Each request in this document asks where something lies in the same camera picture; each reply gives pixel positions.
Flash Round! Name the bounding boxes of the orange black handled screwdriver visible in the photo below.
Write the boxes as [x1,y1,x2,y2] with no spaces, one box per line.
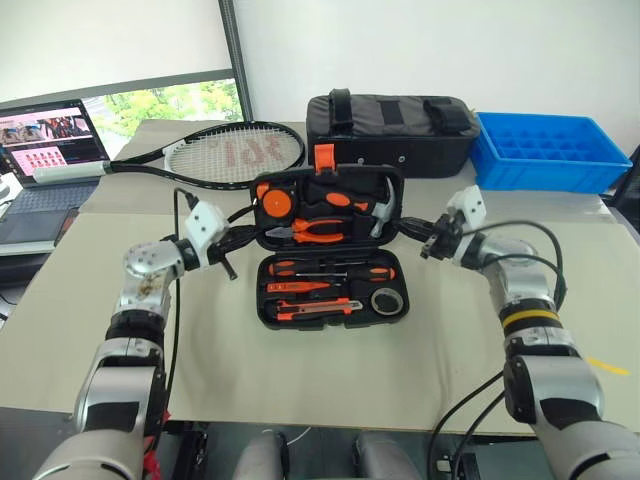
[294,266,397,285]
[268,259,352,277]

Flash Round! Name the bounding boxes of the black tennis racket white grip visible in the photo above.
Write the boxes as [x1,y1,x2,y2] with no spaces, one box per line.
[32,121,308,192]

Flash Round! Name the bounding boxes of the grey rounded shape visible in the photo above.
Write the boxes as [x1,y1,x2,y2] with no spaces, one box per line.
[353,432,422,480]
[233,432,289,480]

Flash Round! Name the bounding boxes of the orange black tape measure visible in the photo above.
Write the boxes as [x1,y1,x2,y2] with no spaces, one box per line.
[227,180,298,224]

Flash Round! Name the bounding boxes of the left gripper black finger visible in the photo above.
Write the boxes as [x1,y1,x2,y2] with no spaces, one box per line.
[217,250,239,283]
[226,224,262,247]

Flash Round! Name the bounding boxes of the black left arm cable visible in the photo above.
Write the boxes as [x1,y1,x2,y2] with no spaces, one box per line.
[142,188,202,480]

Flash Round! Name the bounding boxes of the claw hammer orange black handle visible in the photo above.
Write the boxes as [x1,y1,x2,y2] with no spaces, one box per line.
[324,175,404,239]

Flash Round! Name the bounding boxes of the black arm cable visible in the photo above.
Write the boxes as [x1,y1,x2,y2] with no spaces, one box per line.
[427,219,568,480]
[142,188,202,480]

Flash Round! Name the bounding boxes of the orange voltage tester pen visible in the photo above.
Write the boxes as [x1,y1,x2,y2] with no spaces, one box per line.
[266,280,333,294]

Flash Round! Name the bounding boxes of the black frame under table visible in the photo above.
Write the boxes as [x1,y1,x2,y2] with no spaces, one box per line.
[164,422,209,480]

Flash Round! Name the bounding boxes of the blue plastic crate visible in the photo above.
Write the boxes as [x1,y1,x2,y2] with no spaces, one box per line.
[469,111,634,194]

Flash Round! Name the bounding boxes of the black fabric bag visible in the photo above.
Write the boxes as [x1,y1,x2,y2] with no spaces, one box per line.
[305,88,483,179]

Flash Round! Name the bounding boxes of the black tool case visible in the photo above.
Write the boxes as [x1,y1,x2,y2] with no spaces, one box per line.
[248,143,412,332]

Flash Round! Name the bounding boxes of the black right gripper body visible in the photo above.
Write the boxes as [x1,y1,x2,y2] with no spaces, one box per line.
[423,213,467,262]

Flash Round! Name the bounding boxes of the yellow tape strip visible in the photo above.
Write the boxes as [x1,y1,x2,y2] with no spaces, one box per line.
[586,355,631,377]

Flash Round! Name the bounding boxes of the orange black utility knife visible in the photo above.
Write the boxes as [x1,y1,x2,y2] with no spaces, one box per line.
[273,297,364,322]

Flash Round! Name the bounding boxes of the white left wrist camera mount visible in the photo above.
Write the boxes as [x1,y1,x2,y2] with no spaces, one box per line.
[183,199,231,272]

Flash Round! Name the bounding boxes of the open laptop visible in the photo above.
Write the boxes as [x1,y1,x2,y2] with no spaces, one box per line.
[0,98,113,247]

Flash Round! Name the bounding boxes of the orange handled pliers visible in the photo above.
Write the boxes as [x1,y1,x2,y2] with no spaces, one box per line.
[266,218,347,245]

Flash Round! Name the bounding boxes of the grey window frame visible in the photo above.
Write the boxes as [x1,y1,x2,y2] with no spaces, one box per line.
[0,0,254,124]

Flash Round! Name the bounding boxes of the black electrical tape roll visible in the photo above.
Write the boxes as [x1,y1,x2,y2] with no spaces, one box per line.
[370,286,406,318]

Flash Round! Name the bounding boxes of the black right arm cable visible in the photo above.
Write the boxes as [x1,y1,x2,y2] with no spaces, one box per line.
[427,219,568,480]

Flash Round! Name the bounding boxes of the black metal rack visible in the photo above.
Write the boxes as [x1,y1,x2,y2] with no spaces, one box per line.
[612,144,640,232]

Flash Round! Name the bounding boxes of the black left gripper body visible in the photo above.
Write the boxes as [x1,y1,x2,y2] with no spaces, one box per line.
[207,228,237,267]

